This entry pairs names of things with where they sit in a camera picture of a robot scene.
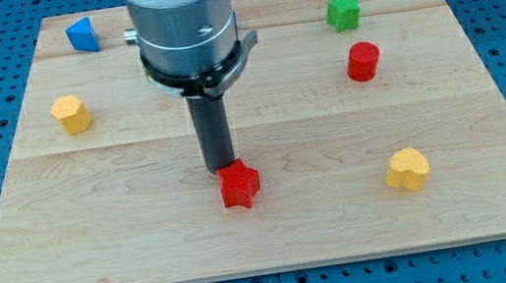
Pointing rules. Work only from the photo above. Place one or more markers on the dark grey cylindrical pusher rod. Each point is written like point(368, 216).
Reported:
point(210, 122)

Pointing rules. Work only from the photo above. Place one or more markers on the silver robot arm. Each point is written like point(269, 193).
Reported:
point(182, 38)

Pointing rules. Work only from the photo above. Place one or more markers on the yellow hexagon block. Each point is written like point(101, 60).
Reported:
point(71, 113)

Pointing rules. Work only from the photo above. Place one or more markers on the red star block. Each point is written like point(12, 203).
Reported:
point(239, 183)

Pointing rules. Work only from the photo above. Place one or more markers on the blue triangle block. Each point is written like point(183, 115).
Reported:
point(82, 36)

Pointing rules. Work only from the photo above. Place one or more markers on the red cylinder block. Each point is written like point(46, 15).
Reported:
point(362, 61)

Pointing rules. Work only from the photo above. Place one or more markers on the wooden board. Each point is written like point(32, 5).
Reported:
point(129, 200)

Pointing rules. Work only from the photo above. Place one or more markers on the green star block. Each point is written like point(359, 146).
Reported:
point(343, 14)

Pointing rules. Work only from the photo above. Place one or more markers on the yellow heart block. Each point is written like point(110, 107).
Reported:
point(408, 168)

